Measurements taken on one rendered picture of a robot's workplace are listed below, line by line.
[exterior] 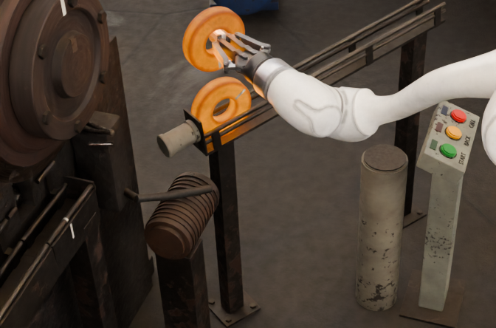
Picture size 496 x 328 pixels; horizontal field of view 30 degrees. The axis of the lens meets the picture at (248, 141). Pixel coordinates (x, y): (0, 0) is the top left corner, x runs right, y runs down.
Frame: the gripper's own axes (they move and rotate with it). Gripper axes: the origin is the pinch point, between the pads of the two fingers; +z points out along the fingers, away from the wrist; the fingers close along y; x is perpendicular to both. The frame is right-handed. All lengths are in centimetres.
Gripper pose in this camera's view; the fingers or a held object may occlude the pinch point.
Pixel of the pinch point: (215, 33)
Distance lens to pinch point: 215.4
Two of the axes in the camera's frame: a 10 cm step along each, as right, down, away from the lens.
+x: -0.1, -7.7, -6.4
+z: -5.9, -5.1, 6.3
